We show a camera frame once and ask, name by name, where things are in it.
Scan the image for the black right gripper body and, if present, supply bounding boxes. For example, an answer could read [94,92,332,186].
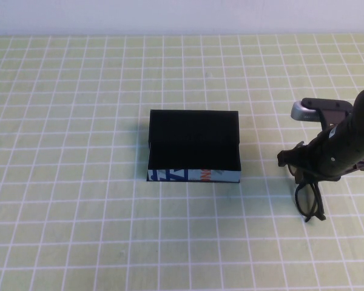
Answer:
[302,87,364,182]

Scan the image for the green white-grid tablecloth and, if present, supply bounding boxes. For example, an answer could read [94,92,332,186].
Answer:
[0,35,364,291]

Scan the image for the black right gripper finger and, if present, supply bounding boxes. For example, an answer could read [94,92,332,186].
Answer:
[292,169,320,185]
[277,141,307,168]

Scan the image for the black printed glasses case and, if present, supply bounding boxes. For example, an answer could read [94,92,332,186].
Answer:
[146,109,242,184]

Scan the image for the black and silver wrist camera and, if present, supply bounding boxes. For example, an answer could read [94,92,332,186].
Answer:
[289,101,323,122]

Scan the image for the dark-framed glasses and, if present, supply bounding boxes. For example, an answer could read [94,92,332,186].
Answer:
[293,171,328,223]

